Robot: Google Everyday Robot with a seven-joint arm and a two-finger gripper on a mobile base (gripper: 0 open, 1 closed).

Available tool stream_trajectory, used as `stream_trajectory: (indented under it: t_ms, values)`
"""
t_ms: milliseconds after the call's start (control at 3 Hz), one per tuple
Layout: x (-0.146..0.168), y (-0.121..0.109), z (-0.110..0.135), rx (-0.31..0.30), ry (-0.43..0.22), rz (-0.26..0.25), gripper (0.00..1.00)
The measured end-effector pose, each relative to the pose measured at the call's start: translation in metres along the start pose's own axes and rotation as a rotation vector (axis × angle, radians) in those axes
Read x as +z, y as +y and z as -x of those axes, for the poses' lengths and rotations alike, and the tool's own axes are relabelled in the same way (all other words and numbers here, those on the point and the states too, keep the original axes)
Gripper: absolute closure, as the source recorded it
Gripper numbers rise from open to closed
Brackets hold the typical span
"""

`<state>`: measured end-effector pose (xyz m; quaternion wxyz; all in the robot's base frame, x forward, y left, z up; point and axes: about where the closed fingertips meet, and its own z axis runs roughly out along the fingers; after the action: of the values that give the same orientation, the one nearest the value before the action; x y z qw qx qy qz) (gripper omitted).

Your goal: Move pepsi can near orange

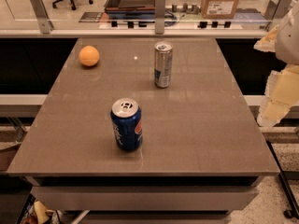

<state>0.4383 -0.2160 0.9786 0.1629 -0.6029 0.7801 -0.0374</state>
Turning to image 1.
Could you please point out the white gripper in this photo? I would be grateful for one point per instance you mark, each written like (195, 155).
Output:
(288, 44)

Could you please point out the blue pepsi can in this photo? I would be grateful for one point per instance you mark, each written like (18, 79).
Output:
(126, 122)

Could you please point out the tall silver energy drink can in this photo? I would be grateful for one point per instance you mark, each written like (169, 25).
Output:
(163, 64)

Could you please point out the cardboard box with label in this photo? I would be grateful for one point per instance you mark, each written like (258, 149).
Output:
(218, 9)

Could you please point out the open grey tray box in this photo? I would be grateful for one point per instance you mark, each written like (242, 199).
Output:
(113, 5)

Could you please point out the orange fruit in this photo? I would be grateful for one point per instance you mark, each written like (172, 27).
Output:
(89, 56)

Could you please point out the clutter items under table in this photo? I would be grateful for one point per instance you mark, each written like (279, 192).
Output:
(37, 213)

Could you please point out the right metal glass bracket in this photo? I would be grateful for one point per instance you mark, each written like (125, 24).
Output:
(275, 11)

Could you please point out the metal glass bracket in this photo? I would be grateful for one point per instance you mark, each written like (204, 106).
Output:
(275, 11)
(43, 20)
(159, 16)

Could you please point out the middle metal glass bracket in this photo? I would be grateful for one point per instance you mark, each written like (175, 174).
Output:
(159, 16)

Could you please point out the left metal glass bracket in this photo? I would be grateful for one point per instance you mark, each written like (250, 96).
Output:
(43, 20)

